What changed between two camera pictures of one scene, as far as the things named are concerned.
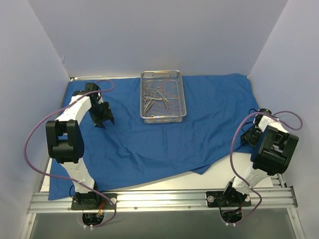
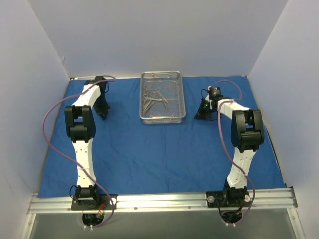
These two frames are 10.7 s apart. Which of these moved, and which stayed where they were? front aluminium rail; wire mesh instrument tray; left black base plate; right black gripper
Moved: right black gripper
Stayed: left black base plate; wire mesh instrument tray; front aluminium rail
